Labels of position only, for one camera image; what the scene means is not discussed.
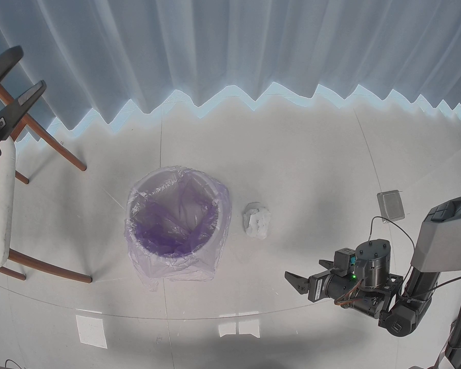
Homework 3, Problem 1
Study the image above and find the white trash bin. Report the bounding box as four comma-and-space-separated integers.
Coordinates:
128, 167, 231, 258

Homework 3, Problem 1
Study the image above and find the black cable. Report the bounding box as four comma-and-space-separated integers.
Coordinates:
370, 216, 416, 253

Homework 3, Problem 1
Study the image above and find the wooden chair with white cushions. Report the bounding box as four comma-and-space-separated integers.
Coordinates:
0, 84, 93, 284

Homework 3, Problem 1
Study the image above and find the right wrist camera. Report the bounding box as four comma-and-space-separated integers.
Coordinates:
333, 248, 357, 280

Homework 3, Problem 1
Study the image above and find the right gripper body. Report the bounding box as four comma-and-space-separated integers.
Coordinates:
307, 270, 357, 303

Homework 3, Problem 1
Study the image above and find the purple plastic bag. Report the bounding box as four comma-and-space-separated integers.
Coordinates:
123, 166, 231, 292

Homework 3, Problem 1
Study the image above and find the white paper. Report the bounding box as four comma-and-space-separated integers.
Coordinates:
243, 202, 271, 240

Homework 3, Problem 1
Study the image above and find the blue-green curtain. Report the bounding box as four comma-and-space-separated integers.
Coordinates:
0, 0, 461, 141

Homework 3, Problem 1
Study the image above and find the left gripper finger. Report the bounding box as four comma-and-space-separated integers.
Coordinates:
0, 46, 24, 100
0, 79, 47, 143

